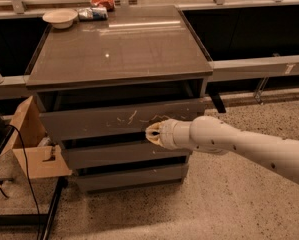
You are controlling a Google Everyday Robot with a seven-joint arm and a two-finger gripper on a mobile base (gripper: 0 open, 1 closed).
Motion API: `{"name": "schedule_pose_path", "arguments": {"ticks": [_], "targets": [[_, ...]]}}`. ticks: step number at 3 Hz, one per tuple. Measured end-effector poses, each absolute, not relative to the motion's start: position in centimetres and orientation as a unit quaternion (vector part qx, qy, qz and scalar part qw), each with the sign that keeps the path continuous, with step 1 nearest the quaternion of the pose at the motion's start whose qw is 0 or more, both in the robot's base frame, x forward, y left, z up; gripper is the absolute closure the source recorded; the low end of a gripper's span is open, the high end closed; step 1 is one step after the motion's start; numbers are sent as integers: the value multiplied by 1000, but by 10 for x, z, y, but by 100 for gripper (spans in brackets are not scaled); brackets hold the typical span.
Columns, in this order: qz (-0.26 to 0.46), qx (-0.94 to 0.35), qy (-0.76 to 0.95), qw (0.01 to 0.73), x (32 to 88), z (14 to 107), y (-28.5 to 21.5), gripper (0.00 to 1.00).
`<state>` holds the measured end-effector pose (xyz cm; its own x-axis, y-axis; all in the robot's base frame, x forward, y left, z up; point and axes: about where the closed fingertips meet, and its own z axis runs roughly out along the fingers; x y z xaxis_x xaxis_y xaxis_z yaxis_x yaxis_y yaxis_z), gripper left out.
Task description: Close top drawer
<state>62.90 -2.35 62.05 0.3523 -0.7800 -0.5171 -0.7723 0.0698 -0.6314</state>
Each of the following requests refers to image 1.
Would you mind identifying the grey middle drawer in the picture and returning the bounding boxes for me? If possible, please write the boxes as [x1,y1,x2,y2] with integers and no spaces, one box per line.
[62,142,190,169]

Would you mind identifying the grey drawer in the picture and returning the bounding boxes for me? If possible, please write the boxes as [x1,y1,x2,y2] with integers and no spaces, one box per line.
[40,79,204,142]
[62,142,190,169]
[76,164,189,192]

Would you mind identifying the black table frame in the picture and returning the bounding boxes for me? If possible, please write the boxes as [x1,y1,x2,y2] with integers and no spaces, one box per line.
[0,177,68,240]

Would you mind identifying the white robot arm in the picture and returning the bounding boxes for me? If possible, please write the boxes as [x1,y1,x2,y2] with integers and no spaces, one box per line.
[145,116,299,184]

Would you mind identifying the grey bottom drawer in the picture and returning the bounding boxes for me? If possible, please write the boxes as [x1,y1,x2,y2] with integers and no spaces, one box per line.
[76,164,189,192]

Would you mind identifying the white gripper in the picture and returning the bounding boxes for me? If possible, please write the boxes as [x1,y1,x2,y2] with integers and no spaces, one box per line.
[145,119,190,150]

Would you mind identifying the grey metal rail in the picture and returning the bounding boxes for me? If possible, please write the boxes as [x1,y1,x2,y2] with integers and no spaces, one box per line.
[0,55,299,100]

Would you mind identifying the white bowl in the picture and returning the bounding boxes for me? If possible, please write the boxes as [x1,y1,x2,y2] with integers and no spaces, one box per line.
[42,8,78,29]

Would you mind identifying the black cable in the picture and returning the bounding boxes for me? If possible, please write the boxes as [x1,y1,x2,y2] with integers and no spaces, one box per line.
[0,123,43,240]

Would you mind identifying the grey top drawer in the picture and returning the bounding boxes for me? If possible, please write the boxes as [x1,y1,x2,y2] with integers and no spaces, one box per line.
[40,79,204,142]

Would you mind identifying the grey drawer cabinet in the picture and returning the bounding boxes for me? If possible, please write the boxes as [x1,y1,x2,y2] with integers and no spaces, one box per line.
[24,5,214,118]

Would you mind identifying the red snack bag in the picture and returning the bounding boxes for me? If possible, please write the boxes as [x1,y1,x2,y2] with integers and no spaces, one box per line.
[90,0,115,11]

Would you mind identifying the cardboard box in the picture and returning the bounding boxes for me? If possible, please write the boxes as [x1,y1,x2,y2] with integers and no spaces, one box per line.
[3,96,72,179]

